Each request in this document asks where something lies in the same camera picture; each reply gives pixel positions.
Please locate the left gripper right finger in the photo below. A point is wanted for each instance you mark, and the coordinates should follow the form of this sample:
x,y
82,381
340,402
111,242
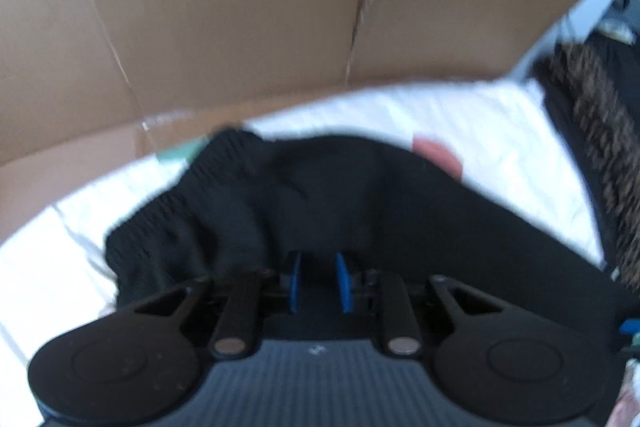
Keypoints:
x,y
384,297

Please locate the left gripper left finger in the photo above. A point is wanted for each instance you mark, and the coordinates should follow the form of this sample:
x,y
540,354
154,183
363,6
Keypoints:
x,y
252,299

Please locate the black bear patchwork shorts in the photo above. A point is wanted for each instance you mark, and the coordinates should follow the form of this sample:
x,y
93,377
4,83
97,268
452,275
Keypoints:
x,y
246,203

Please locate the cream bear print bedsheet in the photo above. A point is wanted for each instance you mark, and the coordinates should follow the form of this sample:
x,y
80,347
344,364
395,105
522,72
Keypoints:
x,y
53,275

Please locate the leopard print garment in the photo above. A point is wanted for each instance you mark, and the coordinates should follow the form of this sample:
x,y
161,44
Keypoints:
x,y
600,146

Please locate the brown cardboard sheet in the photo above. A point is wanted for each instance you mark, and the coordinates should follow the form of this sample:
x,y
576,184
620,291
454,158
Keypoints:
x,y
89,85

